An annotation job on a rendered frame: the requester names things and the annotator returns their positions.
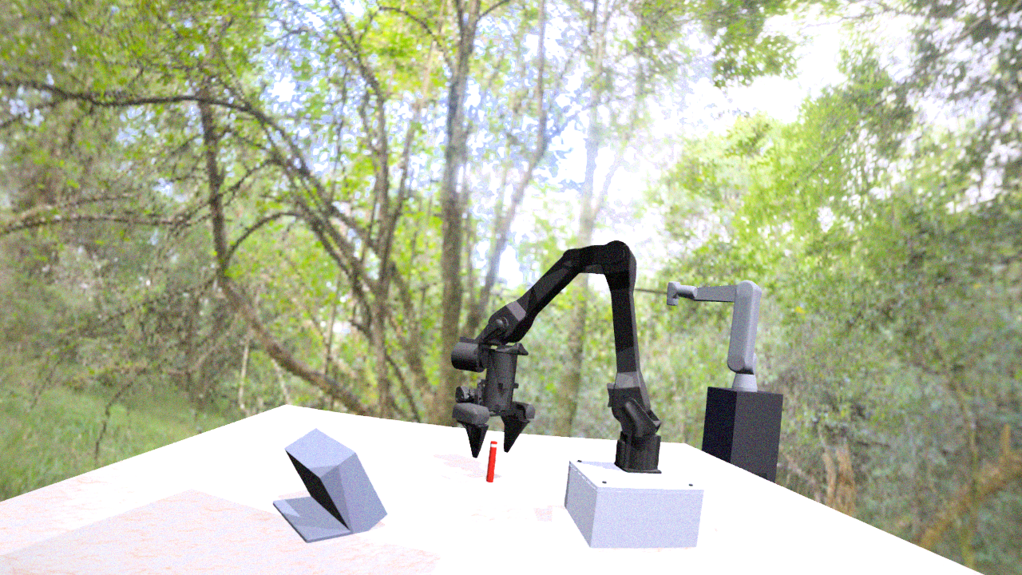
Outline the red peg with white band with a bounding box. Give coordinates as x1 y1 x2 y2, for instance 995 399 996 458
486 441 498 482

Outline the pale blue flat panel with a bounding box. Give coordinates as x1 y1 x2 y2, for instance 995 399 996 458
272 428 388 544

